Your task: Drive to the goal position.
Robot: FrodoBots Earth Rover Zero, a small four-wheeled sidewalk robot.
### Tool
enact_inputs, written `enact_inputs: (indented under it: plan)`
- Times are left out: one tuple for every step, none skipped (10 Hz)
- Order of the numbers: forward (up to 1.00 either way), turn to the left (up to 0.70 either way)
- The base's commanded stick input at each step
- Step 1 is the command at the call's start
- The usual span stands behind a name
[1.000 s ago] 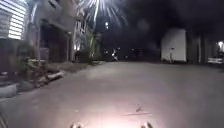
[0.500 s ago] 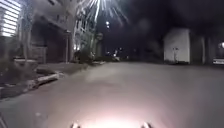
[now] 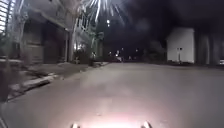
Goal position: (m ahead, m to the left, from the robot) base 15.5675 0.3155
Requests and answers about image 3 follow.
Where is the grey asphalt road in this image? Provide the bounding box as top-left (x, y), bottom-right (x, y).
top-left (0, 62), bottom-right (224, 128)

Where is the grey building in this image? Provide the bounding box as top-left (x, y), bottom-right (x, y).
top-left (194, 32), bottom-right (224, 66)

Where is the dark pavement beside road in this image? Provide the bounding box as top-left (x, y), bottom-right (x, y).
top-left (0, 59), bottom-right (103, 98)

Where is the bush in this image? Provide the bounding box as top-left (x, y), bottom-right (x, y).
top-left (142, 40), bottom-right (167, 64)

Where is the pale concrete kerb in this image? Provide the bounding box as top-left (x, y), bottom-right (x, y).
top-left (6, 61), bottom-right (110, 101)

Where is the large building with columns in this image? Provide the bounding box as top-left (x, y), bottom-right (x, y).
top-left (0, 0), bottom-right (103, 65)

